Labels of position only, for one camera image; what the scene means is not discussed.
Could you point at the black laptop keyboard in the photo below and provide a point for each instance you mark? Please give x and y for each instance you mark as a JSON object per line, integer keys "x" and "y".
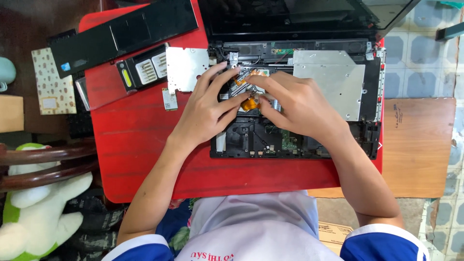
{"x": 79, "y": 121}

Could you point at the printed cardboard box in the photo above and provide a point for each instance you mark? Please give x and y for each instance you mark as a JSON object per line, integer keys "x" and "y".
{"x": 333, "y": 235}

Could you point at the red table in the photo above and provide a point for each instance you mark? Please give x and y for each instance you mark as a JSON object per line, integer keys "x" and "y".
{"x": 145, "y": 152}

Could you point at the beige patterned notebook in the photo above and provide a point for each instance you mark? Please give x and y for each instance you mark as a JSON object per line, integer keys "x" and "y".
{"x": 52, "y": 85}

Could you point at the person's right hand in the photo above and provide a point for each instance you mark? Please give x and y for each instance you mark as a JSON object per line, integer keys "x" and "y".
{"x": 304, "y": 105}

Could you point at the black screwdriver bit case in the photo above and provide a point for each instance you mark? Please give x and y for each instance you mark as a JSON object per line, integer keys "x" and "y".
{"x": 141, "y": 70}

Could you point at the floral blue cloth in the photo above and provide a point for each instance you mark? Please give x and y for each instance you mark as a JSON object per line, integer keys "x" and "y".
{"x": 176, "y": 224}

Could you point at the white and green plush toy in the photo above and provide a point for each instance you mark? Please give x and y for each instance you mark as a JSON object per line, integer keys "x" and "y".
{"x": 34, "y": 217}

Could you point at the brown wooden table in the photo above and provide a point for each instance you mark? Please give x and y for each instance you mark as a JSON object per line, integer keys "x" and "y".
{"x": 417, "y": 152}

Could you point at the clear plastic case lid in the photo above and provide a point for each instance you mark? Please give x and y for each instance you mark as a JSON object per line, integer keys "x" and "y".
{"x": 105, "y": 90}

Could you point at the dark wooden chair back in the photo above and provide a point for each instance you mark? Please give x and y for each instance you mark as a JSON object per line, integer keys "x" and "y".
{"x": 50, "y": 166}

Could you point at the black laptop palm rest panel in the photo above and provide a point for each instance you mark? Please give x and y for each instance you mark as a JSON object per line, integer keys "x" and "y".
{"x": 123, "y": 32}

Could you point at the teal bar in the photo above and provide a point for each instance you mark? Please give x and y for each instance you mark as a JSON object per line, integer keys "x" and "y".
{"x": 449, "y": 32}

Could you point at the dark camouflage bag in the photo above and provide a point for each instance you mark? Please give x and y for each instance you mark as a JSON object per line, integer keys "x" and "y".
{"x": 94, "y": 224}

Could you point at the person's left hand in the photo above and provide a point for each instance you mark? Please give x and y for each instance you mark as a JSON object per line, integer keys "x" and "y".
{"x": 201, "y": 108}

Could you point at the pale teal mug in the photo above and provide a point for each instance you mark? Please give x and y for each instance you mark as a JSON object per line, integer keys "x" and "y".
{"x": 6, "y": 72}

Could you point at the silver optical drive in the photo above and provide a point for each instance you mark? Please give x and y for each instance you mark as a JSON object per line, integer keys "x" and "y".
{"x": 326, "y": 83}

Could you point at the black laptop screen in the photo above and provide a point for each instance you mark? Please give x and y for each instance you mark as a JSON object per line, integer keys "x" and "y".
{"x": 290, "y": 18}

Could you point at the plain cardboard box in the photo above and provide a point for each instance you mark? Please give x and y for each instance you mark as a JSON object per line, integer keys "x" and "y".
{"x": 11, "y": 113}

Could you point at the black disassembled laptop base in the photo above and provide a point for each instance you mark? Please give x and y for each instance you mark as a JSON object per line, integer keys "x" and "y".
{"x": 369, "y": 108}

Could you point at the silver metal cover plate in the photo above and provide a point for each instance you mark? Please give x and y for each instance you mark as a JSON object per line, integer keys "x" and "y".
{"x": 185, "y": 69}

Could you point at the white and blue shirt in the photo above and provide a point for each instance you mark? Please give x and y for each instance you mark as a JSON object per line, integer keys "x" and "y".
{"x": 253, "y": 232}

